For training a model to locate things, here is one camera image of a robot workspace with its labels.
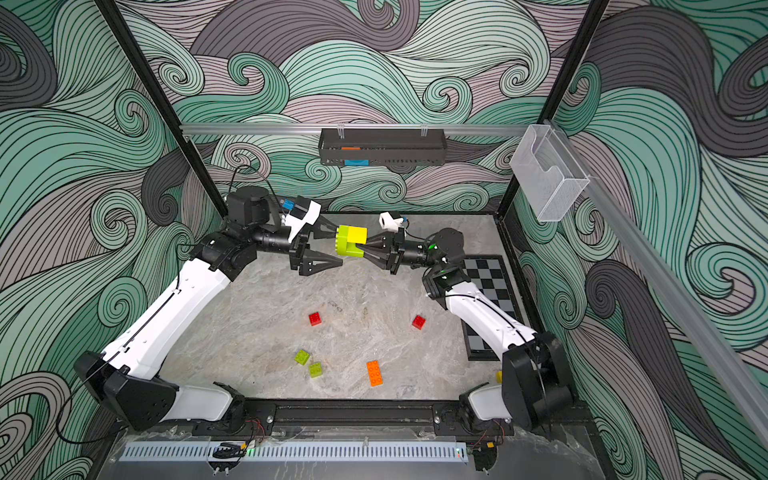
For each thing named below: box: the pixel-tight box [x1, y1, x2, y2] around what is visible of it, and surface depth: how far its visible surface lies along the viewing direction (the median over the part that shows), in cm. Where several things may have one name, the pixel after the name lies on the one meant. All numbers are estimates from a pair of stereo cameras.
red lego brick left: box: [309, 312, 322, 327], surface depth 92 cm
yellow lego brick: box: [347, 226, 369, 245], surface depth 60 cm
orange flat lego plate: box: [366, 360, 383, 387], surface depth 82 cm
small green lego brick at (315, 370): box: [309, 362, 323, 378], surface depth 81 cm
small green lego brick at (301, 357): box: [294, 349, 310, 366], surface depth 84 cm
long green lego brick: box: [336, 225, 365, 258], surface depth 61 cm
